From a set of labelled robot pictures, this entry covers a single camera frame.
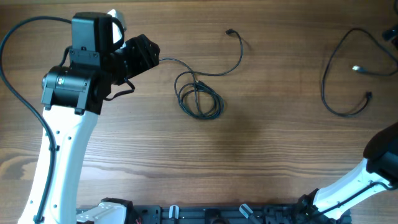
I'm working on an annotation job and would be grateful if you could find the black USB cable bundle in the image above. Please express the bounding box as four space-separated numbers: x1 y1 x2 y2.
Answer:
158 29 244 121

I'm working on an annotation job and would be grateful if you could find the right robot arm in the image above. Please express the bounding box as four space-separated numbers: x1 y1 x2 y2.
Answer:
291 27 397 223

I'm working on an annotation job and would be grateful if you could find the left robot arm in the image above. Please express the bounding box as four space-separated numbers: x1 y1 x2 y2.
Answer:
19 10 160 223

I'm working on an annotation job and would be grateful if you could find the left camera black cable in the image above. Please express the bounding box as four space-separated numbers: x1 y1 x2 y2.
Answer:
0 16 73 223

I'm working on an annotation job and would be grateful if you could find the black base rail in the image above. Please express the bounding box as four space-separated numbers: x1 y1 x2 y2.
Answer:
74 203 352 224

